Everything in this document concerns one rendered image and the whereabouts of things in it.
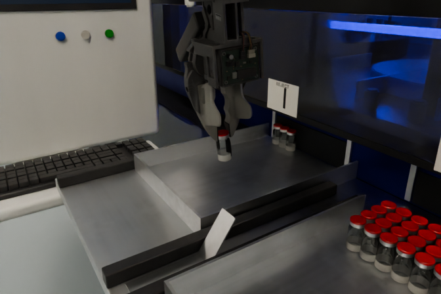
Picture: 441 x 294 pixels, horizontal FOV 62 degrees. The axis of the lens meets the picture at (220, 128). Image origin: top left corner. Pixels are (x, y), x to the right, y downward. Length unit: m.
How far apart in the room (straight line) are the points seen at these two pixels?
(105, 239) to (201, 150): 0.32
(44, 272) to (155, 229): 1.44
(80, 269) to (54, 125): 1.03
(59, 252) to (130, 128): 1.11
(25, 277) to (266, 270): 1.61
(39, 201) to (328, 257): 0.59
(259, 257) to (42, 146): 0.72
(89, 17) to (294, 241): 0.74
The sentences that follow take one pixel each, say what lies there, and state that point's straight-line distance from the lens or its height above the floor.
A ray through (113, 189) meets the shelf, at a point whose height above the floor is 0.88.
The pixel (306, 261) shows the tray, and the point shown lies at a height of 0.88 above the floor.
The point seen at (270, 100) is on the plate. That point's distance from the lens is 0.74.
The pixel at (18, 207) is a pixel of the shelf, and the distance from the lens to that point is 0.86.
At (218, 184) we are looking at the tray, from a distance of 0.67.
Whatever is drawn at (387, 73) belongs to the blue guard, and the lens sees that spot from 0.57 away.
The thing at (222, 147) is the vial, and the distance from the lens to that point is 0.55.
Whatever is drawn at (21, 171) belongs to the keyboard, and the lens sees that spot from 0.95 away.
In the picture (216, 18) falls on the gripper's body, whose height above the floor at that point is 1.18.
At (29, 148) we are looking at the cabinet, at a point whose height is 0.84.
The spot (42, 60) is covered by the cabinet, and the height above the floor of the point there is 1.06.
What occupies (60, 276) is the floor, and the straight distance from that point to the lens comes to 1.94.
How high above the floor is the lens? 1.21
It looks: 20 degrees down
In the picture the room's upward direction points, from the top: straight up
